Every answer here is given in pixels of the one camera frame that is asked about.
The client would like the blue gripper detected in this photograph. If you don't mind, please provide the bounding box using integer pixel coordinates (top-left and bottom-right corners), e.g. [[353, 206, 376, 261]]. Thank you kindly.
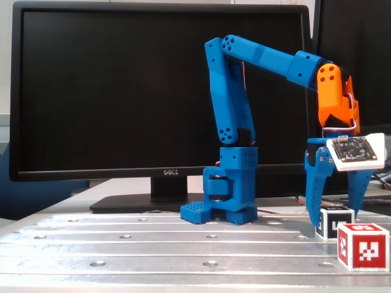
[[304, 137, 375, 228]]

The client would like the black marker cube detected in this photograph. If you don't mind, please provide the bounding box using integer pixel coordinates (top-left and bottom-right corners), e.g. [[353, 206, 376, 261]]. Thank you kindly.
[[314, 206, 356, 241]]

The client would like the red marker cube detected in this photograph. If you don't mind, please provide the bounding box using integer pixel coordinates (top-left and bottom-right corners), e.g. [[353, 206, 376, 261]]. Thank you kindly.
[[337, 223, 390, 272]]

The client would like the black unbranded monitor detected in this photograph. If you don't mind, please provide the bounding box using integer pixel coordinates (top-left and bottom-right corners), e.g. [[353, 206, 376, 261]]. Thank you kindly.
[[314, 0, 391, 135]]

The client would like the whiteboard with red writing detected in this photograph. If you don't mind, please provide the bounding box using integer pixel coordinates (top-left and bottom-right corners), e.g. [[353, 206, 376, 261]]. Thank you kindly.
[[230, 0, 315, 6]]

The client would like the black Dell monitor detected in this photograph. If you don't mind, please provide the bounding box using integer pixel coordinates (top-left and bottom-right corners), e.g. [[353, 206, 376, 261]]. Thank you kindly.
[[9, 0, 318, 214]]

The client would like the dark blue chair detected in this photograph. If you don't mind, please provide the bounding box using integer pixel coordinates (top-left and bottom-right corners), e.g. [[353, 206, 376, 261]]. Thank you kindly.
[[0, 146, 91, 220]]

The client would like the thin black cable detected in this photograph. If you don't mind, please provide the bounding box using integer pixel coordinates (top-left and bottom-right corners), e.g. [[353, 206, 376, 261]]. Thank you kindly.
[[369, 164, 391, 190]]

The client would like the wrist servo cable loop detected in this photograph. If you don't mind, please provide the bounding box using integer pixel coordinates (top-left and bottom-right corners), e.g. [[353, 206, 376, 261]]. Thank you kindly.
[[321, 93, 360, 133]]

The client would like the red white wire bundle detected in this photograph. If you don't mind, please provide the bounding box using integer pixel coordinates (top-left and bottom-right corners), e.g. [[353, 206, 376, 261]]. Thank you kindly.
[[256, 195, 309, 214]]

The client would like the slotted aluminium base plate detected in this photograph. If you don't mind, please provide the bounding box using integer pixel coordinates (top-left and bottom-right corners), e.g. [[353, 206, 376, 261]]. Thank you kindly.
[[0, 212, 391, 289]]

